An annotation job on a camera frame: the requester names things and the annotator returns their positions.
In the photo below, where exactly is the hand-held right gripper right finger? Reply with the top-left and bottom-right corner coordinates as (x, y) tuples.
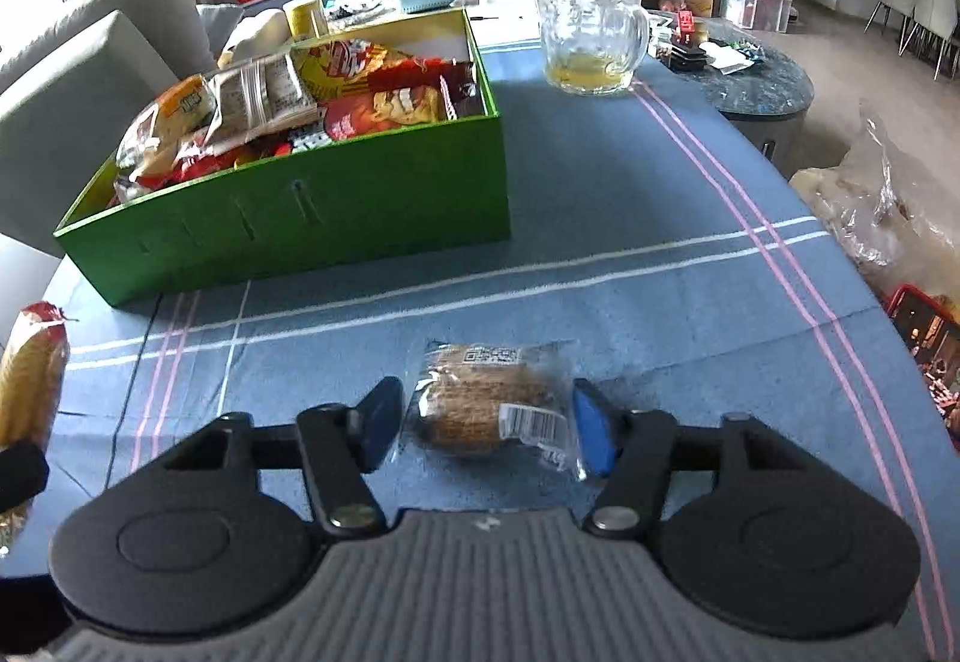
(571, 378), (818, 539)

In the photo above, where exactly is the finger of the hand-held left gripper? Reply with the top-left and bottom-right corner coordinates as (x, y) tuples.
(0, 441), (50, 513)

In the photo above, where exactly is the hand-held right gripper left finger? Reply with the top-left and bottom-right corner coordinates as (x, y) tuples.
(157, 375), (406, 539)

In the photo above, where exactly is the brown biscuit packet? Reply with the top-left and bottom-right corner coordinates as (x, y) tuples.
(401, 339), (582, 481)

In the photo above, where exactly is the long yellow bread packet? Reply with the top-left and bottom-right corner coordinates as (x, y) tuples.
(0, 300), (72, 558)

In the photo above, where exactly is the green cardboard box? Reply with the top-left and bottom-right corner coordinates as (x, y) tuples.
(54, 5), (512, 310)

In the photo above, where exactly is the red round-cake snack bag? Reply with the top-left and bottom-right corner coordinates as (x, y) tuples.
(120, 133), (297, 190)

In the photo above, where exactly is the red chip snack bag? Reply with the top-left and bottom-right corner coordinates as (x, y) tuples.
(322, 80), (451, 142)

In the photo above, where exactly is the white printed snack bag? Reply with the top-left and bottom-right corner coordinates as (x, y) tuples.
(201, 53), (322, 145)

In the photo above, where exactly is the yellow label bread packet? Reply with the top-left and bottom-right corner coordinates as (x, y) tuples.
(114, 73), (226, 198)

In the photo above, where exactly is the red and yellow snack packet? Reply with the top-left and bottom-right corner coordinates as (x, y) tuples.
(292, 35), (412, 104)

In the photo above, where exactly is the blue striped tablecloth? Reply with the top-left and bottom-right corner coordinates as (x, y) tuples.
(0, 50), (960, 662)

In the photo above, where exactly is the red box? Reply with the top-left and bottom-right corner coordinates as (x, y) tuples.
(883, 283), (960, 453)

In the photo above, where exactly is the clear plastic bag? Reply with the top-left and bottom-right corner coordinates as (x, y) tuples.
(791, 99), (960, 303)

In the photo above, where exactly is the dark stone coffee table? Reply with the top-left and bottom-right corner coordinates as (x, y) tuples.
(645, 9), (817, 179)

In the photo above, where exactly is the grey sofa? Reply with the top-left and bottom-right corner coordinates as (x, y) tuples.
(0, 0), (248, 258)

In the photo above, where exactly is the yellow can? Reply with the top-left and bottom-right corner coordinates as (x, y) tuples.
(283, 0), (331, 40)

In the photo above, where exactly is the clear glass pitcher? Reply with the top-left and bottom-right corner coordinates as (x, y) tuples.
(530, 0), (652, 97)

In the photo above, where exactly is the clear storage box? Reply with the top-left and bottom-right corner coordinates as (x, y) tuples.
(716, 0), (797, 33)

